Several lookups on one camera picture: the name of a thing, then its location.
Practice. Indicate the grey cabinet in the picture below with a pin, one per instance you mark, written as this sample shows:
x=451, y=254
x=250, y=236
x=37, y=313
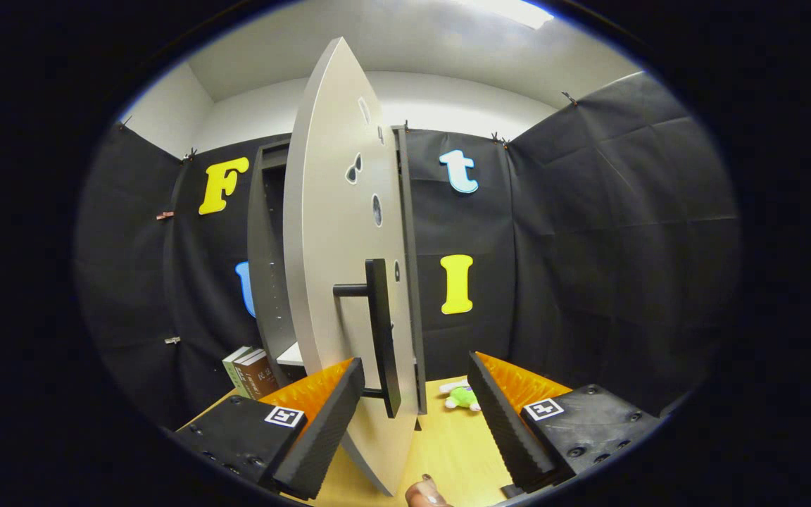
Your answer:
x=268, y=246

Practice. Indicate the white cabinet shelf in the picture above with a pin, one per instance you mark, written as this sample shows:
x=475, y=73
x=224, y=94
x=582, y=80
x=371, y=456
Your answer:
x=293, y=355

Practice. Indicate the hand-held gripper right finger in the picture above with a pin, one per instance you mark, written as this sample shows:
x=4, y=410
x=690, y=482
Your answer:
x=511, y=429

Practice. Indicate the beige cabinet door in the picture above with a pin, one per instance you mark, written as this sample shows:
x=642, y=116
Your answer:
x=328, y=246

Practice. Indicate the green and pink plush toy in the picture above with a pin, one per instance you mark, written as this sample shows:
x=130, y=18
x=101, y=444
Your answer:
x=463, y=399

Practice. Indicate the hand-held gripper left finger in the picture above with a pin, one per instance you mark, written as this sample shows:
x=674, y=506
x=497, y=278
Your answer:
x=328, y=429

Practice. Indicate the brown book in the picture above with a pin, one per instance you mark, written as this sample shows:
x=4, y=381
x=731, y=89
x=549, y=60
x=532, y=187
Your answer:
x=265, y=380
x=245, y=380

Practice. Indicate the black backdrop cloth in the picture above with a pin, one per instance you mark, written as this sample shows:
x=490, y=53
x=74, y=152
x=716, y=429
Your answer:
x=588, y=246

